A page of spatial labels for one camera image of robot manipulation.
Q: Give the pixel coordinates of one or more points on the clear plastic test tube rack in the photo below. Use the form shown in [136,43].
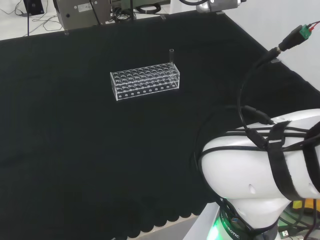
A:
[145,82]

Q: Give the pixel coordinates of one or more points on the black box on floor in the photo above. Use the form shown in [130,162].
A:
[33,6]

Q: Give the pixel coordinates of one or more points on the green terminal connector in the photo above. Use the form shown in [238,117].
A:
[306,31]

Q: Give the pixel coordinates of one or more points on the black bench cloth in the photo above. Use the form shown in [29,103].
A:
[75,150]

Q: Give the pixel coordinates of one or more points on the grey metal equipment box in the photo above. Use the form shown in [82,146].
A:
[80,12]

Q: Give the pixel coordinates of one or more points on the pale board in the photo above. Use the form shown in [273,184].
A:
[200,225]

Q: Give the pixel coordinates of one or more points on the thin black pole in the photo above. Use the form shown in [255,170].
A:
[28,20]
[131,11]

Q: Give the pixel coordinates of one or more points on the silver USB plug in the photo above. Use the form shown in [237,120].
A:
[285,233]

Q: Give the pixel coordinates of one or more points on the yellow stop button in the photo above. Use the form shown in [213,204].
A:
[298,205]

